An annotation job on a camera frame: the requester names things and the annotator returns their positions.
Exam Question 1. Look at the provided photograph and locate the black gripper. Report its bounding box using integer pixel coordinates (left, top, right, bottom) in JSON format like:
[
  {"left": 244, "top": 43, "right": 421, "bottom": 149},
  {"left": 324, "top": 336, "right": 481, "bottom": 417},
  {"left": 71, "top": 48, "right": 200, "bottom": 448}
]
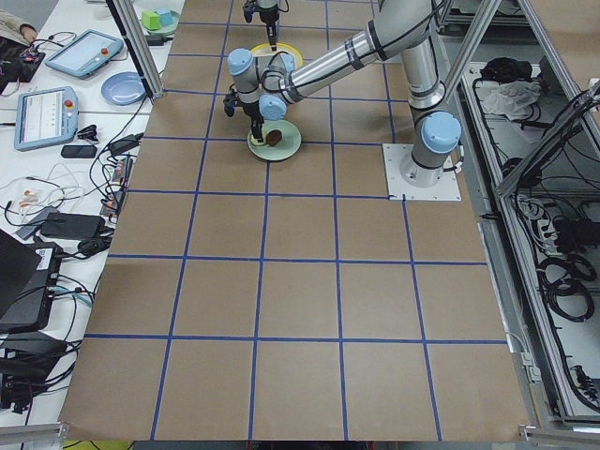
[
  {"left": 238, "top": 97, "right": 264, "bottom": 140},
  {"left": 259, "top": 7, "right": 280, "bottom": 51}
]

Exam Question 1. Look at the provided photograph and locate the brown bun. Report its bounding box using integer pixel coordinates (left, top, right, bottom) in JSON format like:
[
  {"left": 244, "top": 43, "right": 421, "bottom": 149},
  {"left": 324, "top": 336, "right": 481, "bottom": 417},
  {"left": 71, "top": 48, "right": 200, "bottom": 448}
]
[{"left": 265, "top": 129, "right": 282, "bottom": 146}]

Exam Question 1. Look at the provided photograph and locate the yellow top steamer layer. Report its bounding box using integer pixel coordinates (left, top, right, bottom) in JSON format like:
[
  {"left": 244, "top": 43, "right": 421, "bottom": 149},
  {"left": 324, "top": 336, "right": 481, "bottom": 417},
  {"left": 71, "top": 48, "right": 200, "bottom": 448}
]
[{"left": 250, "top": 42, "right": 304, "bottom": 68}]

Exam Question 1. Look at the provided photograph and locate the light green plate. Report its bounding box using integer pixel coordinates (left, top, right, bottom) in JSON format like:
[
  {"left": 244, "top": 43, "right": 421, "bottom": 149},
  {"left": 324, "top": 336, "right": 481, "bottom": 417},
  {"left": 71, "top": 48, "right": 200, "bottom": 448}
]
[{"left": 247, "top": 120, "right": 302, "bottom": 161}]

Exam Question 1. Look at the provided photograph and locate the blue block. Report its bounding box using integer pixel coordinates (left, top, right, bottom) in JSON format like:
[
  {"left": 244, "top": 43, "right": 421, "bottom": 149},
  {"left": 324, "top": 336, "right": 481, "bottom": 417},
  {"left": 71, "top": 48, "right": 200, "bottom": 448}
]
[{"left": 155, "top": 7, "right": 173, "bottom": 27}]

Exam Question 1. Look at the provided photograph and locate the green plate with blocks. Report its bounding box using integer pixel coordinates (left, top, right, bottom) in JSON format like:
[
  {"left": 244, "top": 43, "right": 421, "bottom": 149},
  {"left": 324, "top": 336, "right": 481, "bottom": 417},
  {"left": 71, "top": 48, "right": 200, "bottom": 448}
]
[{"left": 141, "top": 8, "right": 180, "bottom": 36}]

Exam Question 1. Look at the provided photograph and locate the green block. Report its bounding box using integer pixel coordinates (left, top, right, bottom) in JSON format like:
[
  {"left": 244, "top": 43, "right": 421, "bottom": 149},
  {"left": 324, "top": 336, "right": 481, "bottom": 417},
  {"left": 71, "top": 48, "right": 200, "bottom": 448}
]
[{"left": 141, "top": 10, "right": 161, "bottom": 30}]

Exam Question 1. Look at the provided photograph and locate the blue plate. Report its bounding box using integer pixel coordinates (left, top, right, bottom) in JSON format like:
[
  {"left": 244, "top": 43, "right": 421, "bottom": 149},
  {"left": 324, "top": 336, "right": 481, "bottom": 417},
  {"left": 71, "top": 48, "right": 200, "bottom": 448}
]
[{"left": 100, "top": 71, "right": 145, "bottom": 106}]

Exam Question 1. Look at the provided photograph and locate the far teach pendant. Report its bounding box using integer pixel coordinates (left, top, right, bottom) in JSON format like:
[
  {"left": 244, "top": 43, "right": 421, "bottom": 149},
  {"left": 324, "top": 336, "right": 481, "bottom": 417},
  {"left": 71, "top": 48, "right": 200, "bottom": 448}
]
[{"left": 44, "top": 30, "right": 125, "bottom": 79}]

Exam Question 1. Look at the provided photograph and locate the teach pendant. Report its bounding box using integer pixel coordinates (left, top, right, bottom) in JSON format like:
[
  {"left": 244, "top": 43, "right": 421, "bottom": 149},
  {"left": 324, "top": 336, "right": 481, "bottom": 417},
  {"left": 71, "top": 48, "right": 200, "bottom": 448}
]
[
  {"left": 44, "top": 30, "right": 125, "bottom": 79},
  {"left": 14, "top": 86, "right": 79, "bottom": 152}
]

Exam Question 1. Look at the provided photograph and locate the black small device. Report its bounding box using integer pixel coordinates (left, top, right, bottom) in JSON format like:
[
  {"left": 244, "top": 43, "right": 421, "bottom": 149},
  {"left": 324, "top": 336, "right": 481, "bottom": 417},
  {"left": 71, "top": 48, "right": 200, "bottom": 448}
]
[{"left": 60, "top": 144, "right": 98, "bottom": 159}]

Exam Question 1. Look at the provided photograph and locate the near teach pendant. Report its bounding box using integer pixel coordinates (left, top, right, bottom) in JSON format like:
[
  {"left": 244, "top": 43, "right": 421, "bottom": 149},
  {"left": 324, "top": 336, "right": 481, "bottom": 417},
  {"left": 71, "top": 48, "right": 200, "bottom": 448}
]
[{"left": 14, "top": 86, "right": 79, "bottom": 152}]

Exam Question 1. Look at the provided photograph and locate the black power adapter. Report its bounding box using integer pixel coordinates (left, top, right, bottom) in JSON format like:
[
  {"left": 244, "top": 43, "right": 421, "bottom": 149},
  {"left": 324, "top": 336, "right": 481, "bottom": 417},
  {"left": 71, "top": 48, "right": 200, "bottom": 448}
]
[{"left": 39, "top": 213, "right": 105, "bottom": 240}]

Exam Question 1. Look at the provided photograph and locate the white crumpled cloth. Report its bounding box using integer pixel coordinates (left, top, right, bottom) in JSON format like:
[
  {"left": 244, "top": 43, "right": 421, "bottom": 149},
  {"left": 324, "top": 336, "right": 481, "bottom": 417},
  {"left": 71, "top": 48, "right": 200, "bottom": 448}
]
[{"left": 481, "top": 81, "right": 542, "bottom": 121}]

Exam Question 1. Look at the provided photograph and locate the black laptop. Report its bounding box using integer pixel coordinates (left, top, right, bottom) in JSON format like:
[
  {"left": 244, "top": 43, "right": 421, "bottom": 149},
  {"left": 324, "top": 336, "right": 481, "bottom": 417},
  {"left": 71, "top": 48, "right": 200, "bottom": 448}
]
[{"left": 1, "top": 231, "right": 62, "bottom": 334}]

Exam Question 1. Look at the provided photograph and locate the aluminium frame post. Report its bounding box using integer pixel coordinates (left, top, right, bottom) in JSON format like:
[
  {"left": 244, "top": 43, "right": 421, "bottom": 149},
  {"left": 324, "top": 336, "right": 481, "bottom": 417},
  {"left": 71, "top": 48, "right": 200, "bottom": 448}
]
[{"left": 106, "top": 0, "right": 164, "bottom": 101}]

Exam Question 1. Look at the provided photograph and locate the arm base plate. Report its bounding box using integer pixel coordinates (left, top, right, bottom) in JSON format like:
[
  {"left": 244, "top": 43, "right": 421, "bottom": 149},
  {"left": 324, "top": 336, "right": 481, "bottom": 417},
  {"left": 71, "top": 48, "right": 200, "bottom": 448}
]
[{"left": 382, "top": 143, "right": 461, "bottom": 203}]

